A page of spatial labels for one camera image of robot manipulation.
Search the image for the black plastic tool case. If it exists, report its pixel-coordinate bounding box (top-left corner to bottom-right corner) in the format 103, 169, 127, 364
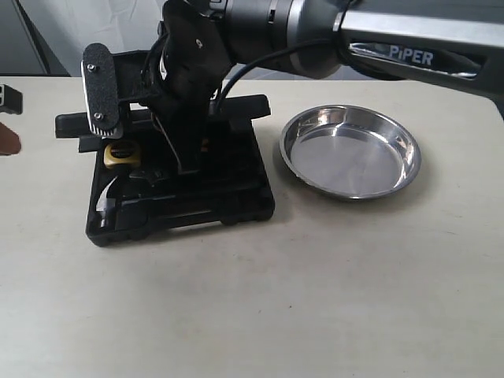
55, 94, 275, 247

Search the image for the yellow tape measure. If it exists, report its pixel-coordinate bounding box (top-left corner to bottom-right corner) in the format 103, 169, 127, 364
103, 140, 141, 169

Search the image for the white backdrop curtain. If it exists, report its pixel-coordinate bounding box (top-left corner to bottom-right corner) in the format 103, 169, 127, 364
15, 0, 504, 82

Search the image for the claw hammer black handle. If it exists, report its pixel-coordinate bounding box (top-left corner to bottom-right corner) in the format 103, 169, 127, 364
95, 176, 221, 232

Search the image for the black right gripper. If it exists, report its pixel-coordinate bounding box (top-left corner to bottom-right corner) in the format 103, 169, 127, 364
141, 1, 234, 174

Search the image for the round stainless steel tray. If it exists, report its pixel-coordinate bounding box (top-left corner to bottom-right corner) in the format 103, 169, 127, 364
278, 105, 422, 202

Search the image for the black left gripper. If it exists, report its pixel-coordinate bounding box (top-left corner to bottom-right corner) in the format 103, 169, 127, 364
0, 83, 23, 156

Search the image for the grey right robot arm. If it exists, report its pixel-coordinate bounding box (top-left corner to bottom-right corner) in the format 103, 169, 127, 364
151, 1, 503, 174

